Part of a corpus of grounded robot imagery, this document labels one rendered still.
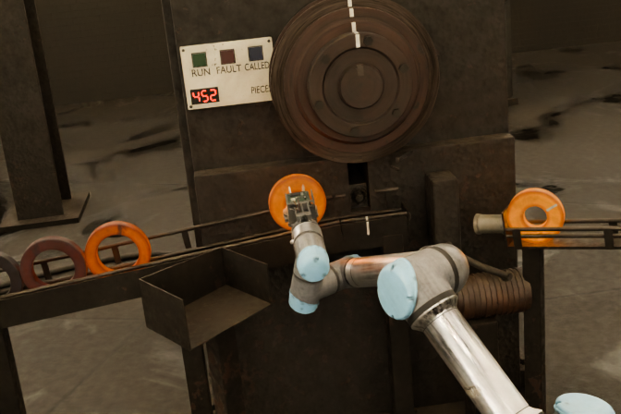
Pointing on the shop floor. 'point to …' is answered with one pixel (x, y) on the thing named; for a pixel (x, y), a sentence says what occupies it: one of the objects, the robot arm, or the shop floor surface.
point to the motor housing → (496, 294)
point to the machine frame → (365, 394)
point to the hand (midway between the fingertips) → (296, 196)
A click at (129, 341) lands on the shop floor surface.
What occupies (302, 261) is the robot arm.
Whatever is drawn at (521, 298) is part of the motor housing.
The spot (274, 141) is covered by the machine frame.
